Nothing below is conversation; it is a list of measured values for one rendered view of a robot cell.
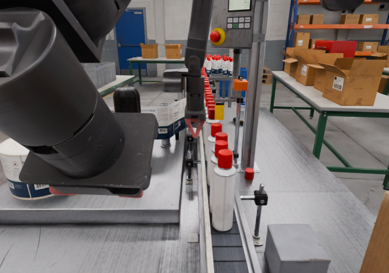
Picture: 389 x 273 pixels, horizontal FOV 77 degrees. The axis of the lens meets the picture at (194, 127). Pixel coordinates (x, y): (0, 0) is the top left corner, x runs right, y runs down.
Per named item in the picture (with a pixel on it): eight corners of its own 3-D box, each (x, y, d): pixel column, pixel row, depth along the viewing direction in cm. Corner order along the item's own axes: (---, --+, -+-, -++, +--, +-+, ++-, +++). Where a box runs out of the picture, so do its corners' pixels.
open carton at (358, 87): (309, 95, 239) (316, 55, 226) (362, 96, 238) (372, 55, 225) (329, 106, 202) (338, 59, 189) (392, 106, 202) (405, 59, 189)
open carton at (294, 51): (276, 71, 402) (279, 47, 389) (304, 71, 399) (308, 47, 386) (282, 74, 365) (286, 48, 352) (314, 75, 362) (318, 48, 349)
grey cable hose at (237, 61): (229, 99, 104) (232, 47, 97) (238, 99, 104) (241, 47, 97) (231, 101, 101) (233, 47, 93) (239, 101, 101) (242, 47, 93)
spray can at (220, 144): (208, 205, 70) (210, 138, 62) (227, 205, 70) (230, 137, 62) (209, 217, 65) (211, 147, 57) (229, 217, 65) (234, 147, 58)
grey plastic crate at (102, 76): (86, 79, 314) (83, 62, 306) (117, 80, 312) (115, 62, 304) (60, 89, 258) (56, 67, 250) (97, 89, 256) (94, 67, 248)
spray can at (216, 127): (206, 179, 82) (207, 121, 75) (221, 179, 82) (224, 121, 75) (206, 188, 77) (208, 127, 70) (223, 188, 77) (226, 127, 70)
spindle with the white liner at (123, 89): (124, 165, 91) (115, 84, 80) (149, 165, 91) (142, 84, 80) (117, 178, 82) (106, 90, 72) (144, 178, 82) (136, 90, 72)
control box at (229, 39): (221, 47, 98) (224, -7, 92) (263, 48, 89) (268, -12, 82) (208, 48, 90) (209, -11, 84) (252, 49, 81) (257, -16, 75)
